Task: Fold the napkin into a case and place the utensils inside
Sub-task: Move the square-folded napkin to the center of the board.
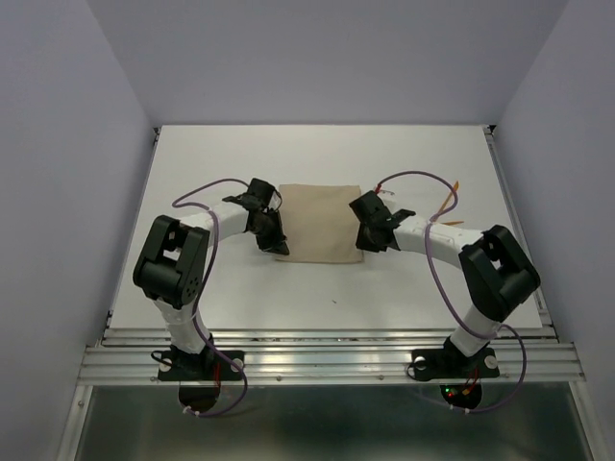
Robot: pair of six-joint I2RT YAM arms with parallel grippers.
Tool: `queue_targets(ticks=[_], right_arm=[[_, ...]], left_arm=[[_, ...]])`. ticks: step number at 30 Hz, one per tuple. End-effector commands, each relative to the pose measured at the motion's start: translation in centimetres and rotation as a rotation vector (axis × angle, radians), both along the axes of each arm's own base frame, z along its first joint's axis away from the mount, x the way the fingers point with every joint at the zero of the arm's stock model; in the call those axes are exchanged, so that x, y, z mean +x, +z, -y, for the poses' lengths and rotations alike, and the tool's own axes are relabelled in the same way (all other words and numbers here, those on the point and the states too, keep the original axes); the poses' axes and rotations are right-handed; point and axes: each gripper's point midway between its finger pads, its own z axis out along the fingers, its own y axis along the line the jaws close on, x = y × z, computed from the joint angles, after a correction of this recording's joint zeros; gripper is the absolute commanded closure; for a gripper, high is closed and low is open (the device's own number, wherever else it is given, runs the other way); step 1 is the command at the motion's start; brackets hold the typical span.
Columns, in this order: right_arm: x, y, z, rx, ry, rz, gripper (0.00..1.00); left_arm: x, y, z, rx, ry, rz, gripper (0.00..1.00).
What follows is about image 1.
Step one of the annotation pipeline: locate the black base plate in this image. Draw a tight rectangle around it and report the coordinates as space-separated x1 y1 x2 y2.
406 348 500 382
150 347 242 382

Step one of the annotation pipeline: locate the left aluminium frame post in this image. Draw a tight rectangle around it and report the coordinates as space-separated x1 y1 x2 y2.
56 385 93 461

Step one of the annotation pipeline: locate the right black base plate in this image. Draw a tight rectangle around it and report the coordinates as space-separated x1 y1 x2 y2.
406 348 500 382

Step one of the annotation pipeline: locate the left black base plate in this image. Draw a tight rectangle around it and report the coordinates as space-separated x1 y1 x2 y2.
150 347 242 382

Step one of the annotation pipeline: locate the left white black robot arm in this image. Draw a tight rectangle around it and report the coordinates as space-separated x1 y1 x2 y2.
133 179 289 382

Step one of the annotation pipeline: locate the aluminium mounting rail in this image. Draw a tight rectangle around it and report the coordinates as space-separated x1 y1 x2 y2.
78 327 585 386

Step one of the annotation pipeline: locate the beige cloth napkin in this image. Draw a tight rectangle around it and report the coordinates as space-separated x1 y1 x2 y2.
277 184 363 264

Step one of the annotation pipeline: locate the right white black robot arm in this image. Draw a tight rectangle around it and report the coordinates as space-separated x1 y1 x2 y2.
349 191 541 381

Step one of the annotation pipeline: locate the right aluminium side rail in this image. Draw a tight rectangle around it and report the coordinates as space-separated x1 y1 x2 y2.
483 124 558 332

